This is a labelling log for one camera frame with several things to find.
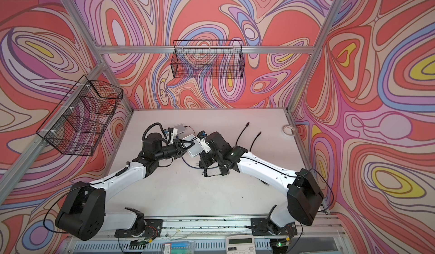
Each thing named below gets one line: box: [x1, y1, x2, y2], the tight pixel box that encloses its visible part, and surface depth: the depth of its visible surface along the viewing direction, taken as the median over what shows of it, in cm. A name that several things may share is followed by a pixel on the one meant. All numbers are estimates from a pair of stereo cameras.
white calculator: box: [225, 234, 257, 254], surface depth 69 cm
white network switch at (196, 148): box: [181, 134, 205, 158], surface depth 80 cm
